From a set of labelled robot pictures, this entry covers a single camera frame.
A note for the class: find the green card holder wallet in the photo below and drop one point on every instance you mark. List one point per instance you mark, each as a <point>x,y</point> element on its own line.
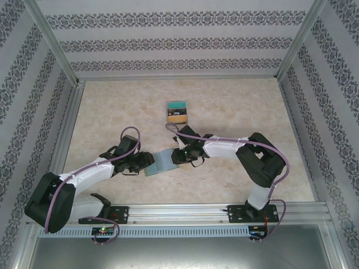
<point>162,164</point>

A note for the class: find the aluminium side rail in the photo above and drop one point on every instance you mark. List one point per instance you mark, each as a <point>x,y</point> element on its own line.
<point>62,140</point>

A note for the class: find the teal card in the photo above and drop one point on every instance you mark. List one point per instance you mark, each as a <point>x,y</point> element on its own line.
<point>176,105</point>

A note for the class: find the aluminium back bar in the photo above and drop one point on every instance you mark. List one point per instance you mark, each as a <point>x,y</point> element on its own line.
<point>179,78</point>

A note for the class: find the small card box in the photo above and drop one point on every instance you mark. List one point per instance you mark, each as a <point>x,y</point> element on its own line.
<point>166,123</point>

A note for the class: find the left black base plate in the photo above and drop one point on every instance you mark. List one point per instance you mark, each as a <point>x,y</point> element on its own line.
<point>120,214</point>

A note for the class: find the grey sheet metal panel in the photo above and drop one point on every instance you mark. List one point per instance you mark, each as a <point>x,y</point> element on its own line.
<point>179,255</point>

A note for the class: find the aluminium mounting rail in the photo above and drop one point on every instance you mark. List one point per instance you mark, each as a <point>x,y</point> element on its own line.
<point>179,213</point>

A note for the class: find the gold card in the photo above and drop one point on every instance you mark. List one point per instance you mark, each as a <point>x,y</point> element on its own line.
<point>177,119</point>

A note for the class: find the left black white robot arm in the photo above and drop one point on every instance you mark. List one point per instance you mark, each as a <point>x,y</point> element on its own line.
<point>50,201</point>

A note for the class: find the black card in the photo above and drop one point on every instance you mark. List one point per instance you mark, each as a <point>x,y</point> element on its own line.
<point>176,112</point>

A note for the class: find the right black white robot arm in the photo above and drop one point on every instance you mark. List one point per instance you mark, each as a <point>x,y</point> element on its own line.
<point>263,168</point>

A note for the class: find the aluminium frame post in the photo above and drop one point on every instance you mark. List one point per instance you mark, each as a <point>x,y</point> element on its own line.
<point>52,36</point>
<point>300,36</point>

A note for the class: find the small circuit board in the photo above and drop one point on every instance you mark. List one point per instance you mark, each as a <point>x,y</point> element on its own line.
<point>258,231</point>

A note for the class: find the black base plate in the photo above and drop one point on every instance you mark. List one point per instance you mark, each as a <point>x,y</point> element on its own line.
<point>120,214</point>
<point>235,214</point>

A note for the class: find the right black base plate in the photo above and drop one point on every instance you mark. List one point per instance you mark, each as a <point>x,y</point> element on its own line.
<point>235,214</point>

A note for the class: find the circuit board with green light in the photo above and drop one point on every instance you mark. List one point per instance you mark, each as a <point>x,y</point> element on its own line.
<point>103,231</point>

